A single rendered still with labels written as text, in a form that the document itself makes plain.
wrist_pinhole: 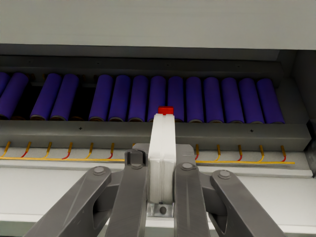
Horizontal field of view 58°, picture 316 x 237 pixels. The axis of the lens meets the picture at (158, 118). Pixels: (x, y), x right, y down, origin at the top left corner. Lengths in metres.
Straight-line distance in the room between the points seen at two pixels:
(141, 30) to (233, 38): 0.05
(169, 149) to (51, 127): 0.16
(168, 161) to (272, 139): 0.16
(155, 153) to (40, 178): 0.16
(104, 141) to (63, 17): 0.15
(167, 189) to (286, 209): 0.15
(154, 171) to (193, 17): 0.08
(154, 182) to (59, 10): 0.10
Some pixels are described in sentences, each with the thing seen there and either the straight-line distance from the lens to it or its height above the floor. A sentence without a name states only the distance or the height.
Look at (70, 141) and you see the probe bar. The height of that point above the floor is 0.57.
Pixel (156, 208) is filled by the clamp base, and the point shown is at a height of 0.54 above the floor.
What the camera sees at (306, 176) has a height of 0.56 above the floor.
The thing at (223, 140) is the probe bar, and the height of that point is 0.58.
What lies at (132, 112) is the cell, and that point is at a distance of 0.29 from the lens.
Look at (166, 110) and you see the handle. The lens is 0.22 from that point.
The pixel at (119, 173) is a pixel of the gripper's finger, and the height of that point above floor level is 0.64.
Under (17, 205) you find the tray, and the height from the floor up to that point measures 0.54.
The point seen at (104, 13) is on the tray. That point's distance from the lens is 0.16.
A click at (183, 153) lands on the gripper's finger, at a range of 0.17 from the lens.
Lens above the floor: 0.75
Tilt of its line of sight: 34 degrees down
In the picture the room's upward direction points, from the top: straight up
